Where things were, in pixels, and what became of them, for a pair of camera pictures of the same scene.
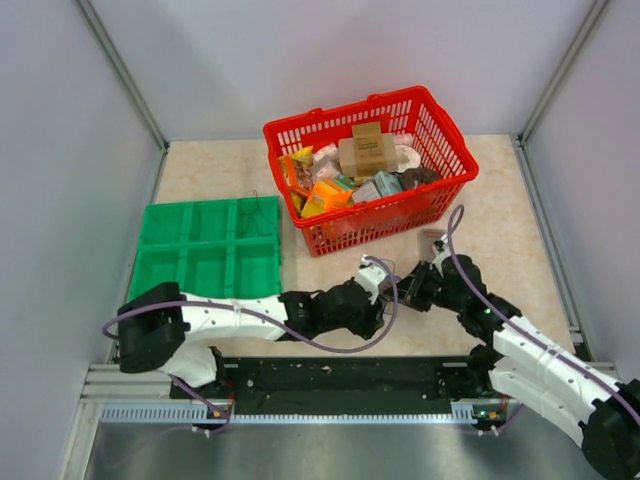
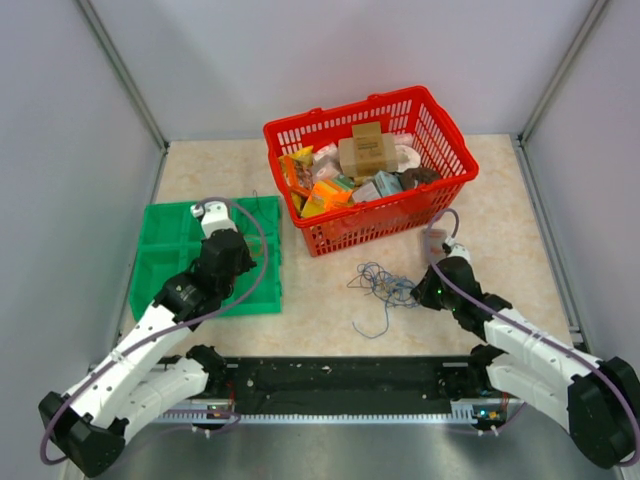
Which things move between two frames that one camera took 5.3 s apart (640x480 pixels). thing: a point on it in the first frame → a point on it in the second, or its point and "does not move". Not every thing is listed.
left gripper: x=371 y=319 → x=247 y=261
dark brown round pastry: x=412 y=177 does not move
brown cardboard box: x=367 y=151 does not move
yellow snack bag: x=296 y=172 does not move
